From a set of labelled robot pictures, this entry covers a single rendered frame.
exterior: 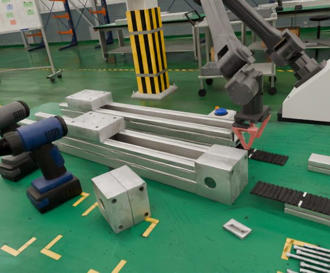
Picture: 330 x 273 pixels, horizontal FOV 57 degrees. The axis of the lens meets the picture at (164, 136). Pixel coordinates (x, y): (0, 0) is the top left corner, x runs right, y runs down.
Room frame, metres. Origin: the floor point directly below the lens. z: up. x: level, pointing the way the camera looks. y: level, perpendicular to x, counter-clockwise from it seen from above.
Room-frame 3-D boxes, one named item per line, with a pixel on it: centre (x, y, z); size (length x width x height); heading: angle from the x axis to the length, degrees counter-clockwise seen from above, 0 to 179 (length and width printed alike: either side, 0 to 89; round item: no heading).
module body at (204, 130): (1.06, 0.09, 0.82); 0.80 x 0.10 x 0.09; 50
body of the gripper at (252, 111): (0.77, -0.25, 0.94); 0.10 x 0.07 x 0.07; 141
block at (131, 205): (0.59, 0.11, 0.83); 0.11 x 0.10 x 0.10; 119
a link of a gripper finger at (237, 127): (0.75, -0.23, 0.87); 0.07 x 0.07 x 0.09; 51
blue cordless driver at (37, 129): (0.67, 0.33, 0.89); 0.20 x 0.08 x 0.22; 129
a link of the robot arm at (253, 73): (0.77, -0.24, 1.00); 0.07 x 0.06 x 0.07; 147
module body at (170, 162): (0.91, 0.22, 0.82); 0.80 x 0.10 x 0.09; 50
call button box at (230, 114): (0.97, -0.20, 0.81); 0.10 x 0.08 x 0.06; 140
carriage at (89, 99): (1.22, 0.29, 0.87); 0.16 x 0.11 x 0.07; 50
